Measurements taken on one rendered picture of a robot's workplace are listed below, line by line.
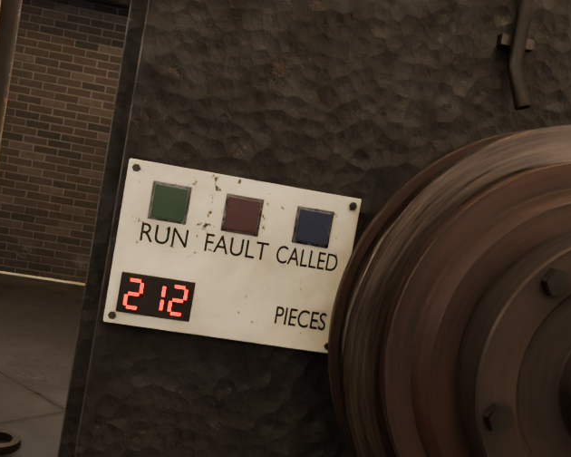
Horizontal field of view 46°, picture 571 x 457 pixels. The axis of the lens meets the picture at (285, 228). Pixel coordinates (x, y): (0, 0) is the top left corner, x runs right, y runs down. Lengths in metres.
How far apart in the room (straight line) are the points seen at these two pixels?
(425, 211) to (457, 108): 0.21
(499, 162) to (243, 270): 0.29
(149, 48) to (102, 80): 6.06
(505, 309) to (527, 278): 0.03
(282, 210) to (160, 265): 0.15
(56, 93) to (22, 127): 0.46
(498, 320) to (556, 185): 0.15
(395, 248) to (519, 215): 0.12
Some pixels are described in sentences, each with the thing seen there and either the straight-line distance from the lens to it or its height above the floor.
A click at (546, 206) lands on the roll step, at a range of 0.65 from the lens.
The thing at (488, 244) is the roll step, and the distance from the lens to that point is 0.63.
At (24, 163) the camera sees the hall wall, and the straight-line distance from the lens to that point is 6.90.
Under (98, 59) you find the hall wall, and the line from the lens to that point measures 6.86.
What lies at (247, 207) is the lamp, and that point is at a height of 1.21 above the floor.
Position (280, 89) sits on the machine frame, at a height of 1.35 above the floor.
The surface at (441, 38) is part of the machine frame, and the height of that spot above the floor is 1.44.
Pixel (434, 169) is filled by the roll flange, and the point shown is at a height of 1.28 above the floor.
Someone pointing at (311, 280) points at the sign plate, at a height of 1.14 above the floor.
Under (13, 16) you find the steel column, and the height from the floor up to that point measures 1.84.
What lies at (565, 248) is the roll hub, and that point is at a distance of 0.61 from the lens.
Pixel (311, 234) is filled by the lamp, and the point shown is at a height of 1.19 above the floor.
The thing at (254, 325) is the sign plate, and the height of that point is 1.08.
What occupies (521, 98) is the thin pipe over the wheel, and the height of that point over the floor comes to 1.38.
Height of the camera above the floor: 1.23
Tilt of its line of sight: 3 degrees down
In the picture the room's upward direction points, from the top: 10 degrees clockwise
